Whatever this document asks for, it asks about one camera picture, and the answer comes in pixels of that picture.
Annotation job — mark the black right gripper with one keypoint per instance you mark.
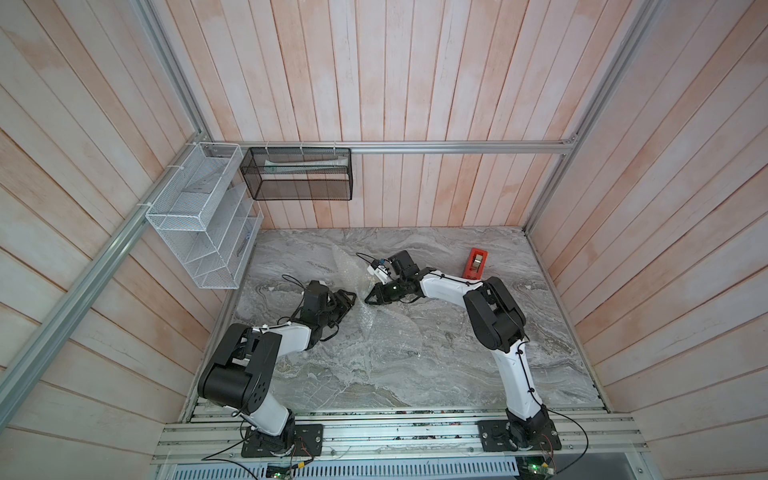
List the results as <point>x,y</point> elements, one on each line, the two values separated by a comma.
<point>378,292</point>

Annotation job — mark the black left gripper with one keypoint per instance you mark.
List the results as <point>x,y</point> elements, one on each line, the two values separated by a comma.
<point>345,300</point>

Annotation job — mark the clear bubble wrap sheet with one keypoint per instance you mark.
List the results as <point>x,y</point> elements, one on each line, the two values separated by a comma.
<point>378,348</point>

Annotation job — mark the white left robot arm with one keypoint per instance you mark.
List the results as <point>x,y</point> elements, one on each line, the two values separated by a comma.
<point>240,371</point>

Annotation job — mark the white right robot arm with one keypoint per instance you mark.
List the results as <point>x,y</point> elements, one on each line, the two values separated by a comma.
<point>497,322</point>

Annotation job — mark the red tape dispenser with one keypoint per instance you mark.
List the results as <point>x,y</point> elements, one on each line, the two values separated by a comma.
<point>475,264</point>

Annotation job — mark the black mesh basket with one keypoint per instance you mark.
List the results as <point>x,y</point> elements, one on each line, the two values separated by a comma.
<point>298,173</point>

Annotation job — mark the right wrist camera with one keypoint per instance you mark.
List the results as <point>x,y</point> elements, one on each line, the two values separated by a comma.
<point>380,269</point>

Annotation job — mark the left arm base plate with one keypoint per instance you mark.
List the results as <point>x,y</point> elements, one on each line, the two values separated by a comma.
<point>299,440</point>

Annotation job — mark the aluminium frame rail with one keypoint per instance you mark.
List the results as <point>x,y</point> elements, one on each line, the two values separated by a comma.
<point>415,147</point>

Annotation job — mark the white wire mesh shelf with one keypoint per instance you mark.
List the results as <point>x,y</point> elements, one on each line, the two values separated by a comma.
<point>208,221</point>

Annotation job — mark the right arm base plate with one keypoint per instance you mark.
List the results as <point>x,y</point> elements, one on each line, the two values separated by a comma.
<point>504,435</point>

